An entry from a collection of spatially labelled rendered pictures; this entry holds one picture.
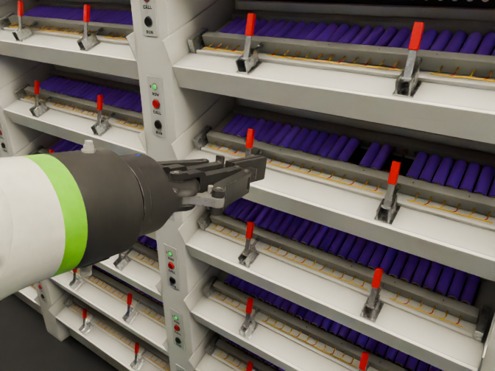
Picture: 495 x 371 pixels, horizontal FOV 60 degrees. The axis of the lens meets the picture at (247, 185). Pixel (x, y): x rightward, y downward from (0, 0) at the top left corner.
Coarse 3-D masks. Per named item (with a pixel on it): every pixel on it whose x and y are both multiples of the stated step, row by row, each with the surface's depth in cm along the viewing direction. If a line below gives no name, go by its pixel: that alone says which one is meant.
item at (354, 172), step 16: (224, 144) 89; (240, 144) 86; (256, 144) 84; (272, 144) 83; (272, 160) 82; (288, 160) 81; (304, 160) 78; (320, 160) 77; (336, 160) 76; (320, 176) 76; (352, 176) 74; (368, 176) 72; (384, 176) 71; (400, 176) 70; (400, 192) 70; (416, 192) 68; (432, 192) 66; (448, 192) 65; (464, 192) 65; (464, 208) 65; (480, 208) 63
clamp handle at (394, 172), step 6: (396, 162) 64; (390, 168) 65; (396, 168) 65; (390, 174) 65; (396, 174) 65; (390, 180) 65; (396, 180) 65; (390, 186) 66; (390, 192) 66; (390, 198) 66; (384, 204) 66; (390, 204) 66
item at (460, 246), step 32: (224, 96) 95; (192, 128) 89; (384, 128) 78; (256, 192) 80; (288, 192) 76; (320, 192) 74; (384, 192) 71; (352, 224) 70; (384, 224) 67; (416, 224) 65; (448, 224) 64; (448, 256) 63; (480, 256) 59
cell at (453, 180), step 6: (456, 162) 70; (462, 162) 70; (456, 168) 69; (462, 168) 69; (450, 174) 69; (456, 174) 68; (462, 174) 68; (450, 180) 67; (456, 180) 67; (456, 186) 67
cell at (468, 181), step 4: (472, 164) 69; (476, 164) 69; (468, 168) 69; (472, 168) 68; (476, 168) 68; (480, 168) 69; (468, 172) 68; (472, 172) 68; (476, 172) 68; (464, 176) 68; (468, 176) 67; (472, 176) 67; (476, 176) 68; (464, 180) 67; (468, 180) 67; (472, 180) 67; (464, 184) 66; (468, 184) 66; (472, 184) 66; (460, 188) 66; (464, 188) 66; (468, 188) 66; (472, 188) 66
